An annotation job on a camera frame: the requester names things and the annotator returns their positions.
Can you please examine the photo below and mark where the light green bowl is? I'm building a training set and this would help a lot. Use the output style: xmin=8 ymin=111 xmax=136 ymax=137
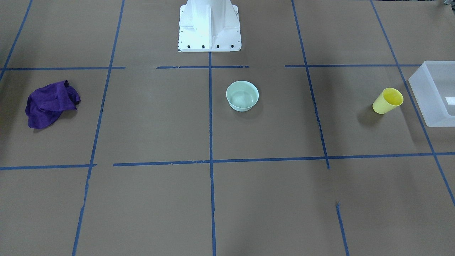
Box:
xmin=226 ymin=81 xmax=259 ymax=112

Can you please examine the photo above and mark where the yellow plastic cup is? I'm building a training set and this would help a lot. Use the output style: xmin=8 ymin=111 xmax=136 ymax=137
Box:
xmin=372 ymin=88 xmax=404 ymax=114

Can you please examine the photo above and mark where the purple cloth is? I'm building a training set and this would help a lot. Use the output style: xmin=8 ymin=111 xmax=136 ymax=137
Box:
xmin=25 ymin=80 xmax=81 ymax=129

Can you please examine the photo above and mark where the translucent plastic box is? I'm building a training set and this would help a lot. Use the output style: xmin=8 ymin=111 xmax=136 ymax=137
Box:
xmin=408 ymin=60 xmax=455 ymax=127

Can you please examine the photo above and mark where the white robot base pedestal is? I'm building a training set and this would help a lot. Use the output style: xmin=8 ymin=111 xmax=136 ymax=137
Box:
xmin=178 ymin=0 xmax=242 ymax=52

